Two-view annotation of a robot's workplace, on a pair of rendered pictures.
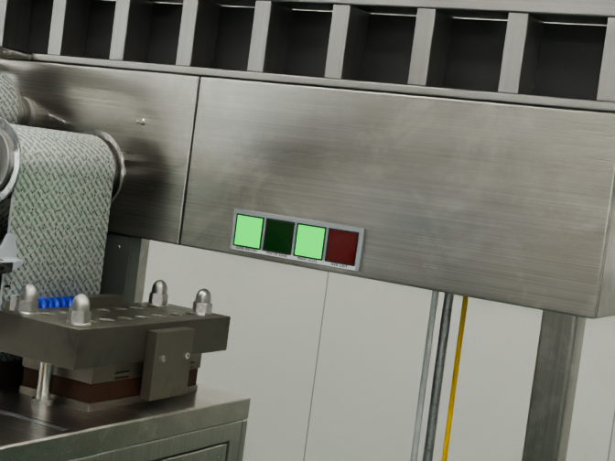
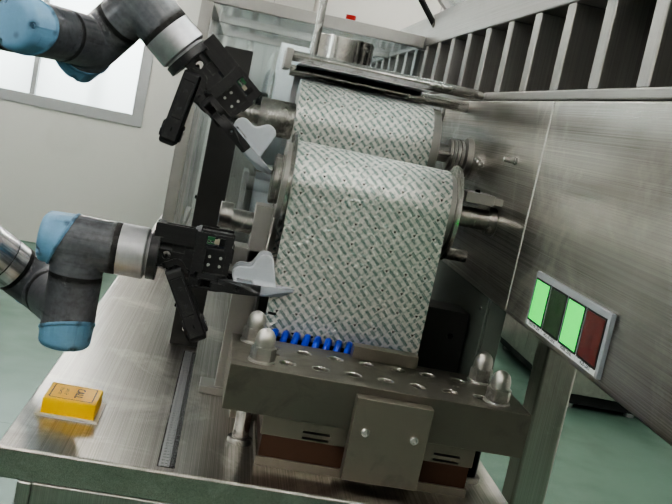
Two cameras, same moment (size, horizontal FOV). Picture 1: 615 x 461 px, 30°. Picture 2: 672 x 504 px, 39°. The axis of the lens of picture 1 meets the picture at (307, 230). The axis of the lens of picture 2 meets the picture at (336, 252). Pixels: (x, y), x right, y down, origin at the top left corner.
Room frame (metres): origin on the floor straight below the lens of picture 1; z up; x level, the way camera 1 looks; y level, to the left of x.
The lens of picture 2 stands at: (1.03, -0.69, 1.35)
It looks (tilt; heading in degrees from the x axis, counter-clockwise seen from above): 8 degrees down; 53
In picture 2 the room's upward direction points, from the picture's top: 12 degrees clockwise
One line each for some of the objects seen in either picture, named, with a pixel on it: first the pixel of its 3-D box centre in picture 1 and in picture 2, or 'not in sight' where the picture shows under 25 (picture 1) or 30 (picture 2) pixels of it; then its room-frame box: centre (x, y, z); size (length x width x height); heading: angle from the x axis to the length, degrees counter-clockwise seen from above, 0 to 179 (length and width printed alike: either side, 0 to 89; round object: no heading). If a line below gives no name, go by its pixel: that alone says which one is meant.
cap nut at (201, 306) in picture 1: (202, 301); (500, 386); (1.98, 0.16, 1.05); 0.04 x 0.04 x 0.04
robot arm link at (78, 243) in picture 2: not in sight; (79, 243); (1.54, 0.60, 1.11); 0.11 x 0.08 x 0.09; 151
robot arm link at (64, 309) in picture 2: not in sight; (65, 306); (1.54, 0.61, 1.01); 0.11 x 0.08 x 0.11; 92
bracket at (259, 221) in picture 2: not in sight; (234, 298); (1.79, 0.57, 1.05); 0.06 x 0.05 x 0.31; 151
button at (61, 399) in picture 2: not in sight; (72, 401); (1.52, 0.49, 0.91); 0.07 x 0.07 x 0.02; 61
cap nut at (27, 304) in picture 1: (27, 298); (256, 326); (1.73, 0.41, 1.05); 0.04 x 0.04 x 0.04
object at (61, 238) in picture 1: (58, 249); (352, 288); (1.88, 0.40, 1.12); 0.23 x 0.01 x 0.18; 151
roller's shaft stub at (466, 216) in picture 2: not in sight; (471, 217); (2.06, 0.37, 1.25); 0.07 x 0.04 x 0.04; 151
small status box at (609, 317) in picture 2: (295, 239); (565, 319); (1.90, 0.02, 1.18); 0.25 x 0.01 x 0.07; 61
